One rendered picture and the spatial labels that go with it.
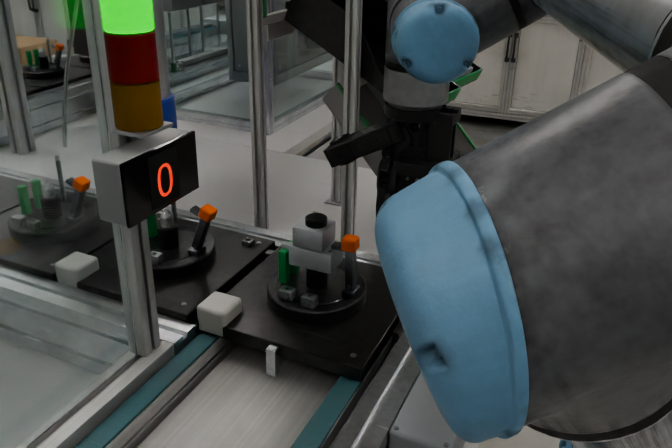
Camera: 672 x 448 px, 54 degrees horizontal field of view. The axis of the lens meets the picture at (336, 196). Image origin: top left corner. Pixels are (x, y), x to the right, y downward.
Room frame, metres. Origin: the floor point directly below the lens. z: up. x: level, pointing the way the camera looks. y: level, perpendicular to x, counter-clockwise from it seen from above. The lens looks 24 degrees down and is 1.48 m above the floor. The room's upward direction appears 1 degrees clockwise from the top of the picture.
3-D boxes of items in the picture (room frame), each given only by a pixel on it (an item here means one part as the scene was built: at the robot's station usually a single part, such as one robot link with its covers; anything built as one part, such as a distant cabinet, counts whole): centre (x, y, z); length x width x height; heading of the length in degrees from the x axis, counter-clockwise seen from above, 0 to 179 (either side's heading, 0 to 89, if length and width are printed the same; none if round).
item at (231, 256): (0.90, 0.26, 1.01); 0.24 x 0.24 x 0.13; 66
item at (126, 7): (0.67, 0.21, 1.38); 0.05 x 0.05 x 0.05
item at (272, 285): (0.80, 0.02, 0.98); 0.14 x 0.14 x 0.02
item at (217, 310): (0.75, 0.15, 0.97); 0.05 x 0.05 x 0.04; 66
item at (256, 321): (0.80, 0.02, 0.96); 0.24 x 0.24 x 0.02; 66
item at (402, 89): (0.75, -0.09, 1.29); 0.08 x 0.08 x 0.05
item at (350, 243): (0.78, -0.01, 1.04); 0.04 x 0.02 x 0.08; 66
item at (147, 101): (0.67, 0.21, 1.28); 0.05 x 0.05 x 0.05
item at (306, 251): (0.80, 0.04, 1.06); 0.08 x 0.04 x 0.07; 66
